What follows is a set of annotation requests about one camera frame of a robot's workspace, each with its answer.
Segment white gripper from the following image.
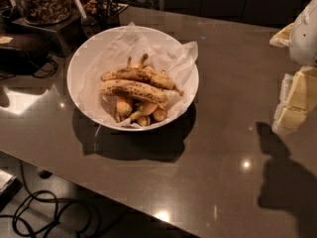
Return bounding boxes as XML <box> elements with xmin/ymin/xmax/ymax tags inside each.
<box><xmin>269</xmin><ymin>0</ymin><xmax>317</xmax><ymax>135</ymax></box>

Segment small yellow banana right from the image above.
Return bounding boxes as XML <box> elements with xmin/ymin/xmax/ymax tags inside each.
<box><xmin>152</xmin><ymin>107</ymin><xmax>167</xmax><ymax>122</ymax></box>

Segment small banana bottom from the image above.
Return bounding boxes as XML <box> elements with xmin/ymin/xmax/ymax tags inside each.
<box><xmin>137</xmin><ymin>116</ymin><xmax>151</xmax><ymax>127</ymax></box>

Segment small yellow banana left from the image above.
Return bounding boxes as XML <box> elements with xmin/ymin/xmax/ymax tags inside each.
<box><xmin>115</xmin><ymin>97</ymin><xmax>133</xmax><ymax>122</ymax></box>

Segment white bowl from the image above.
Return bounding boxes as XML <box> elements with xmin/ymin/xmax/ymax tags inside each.
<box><xmin>66</xmin><ymin>25</ymin><xmax>200</xmax><ymax>132</ymax></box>

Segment white paper liner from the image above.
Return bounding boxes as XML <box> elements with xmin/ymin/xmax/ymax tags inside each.
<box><xmin>76</xmin><ymin>21</ymin><xmax>199</xmax><ymax>130</ymax></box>

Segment metal scoop with label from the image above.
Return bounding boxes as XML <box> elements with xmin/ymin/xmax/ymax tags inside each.
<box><xmin>73</xmin><ymin>0</ymin><xmax>100</xmax><ymax>39</ymax></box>

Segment dark wooden stand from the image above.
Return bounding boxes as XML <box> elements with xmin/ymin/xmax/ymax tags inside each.
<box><xmin>12</xmin><ymin>9</ymin><xmax>87</xmax><ymax>58</ymax></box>

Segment black device on table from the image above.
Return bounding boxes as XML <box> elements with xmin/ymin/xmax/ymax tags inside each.
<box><xmin>0</xmin><ymin>46</ymin><xmax>36</xmax><ymax>75</ymax></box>

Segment box on floor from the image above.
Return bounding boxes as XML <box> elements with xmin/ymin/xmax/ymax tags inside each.
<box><xmin>0</xmin><ymin>170</ymin><xmax>22</xmax><ymax>212</ymax></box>

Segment black wire rack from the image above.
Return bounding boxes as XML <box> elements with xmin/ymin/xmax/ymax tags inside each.
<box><xmin>100</xmin><ymin>0</ymin><xmax>128</xmax><ymax>30</ymax></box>

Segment black cable on table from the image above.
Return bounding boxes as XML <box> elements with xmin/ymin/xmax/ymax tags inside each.
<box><xmin>0</xmin><ymin>55</ymin><xmax>59</xmax><ymax>81</ymax></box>

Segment black cable on floor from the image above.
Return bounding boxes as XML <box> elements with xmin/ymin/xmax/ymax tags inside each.
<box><xmin>0</xmin><ymin>161</ymin><xmax>130</xmax><ymax>238</ymax></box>

